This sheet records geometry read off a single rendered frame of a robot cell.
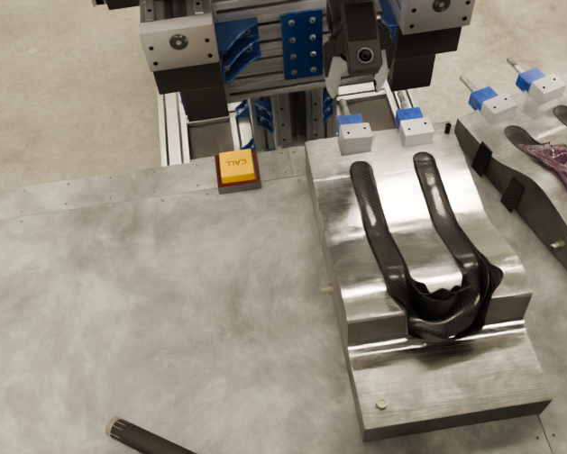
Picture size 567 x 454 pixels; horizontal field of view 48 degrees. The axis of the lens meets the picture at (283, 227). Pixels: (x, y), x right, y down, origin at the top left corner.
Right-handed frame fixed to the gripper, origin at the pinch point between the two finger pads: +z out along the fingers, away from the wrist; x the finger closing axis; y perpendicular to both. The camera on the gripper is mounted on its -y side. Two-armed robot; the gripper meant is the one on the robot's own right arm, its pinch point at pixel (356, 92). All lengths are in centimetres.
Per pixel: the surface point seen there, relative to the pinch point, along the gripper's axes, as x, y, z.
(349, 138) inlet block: 1.2, -1.9, 8.3
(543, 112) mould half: -36.4, 4.1, 15.4
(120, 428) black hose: 42, -42, 18
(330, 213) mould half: 6.6, -13.6, 12.5
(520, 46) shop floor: -95, 116, 101
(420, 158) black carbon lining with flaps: -10.6, -5.1, 12.3
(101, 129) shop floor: 73, 103, 101
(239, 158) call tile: 20.1, 4.8, 17.2
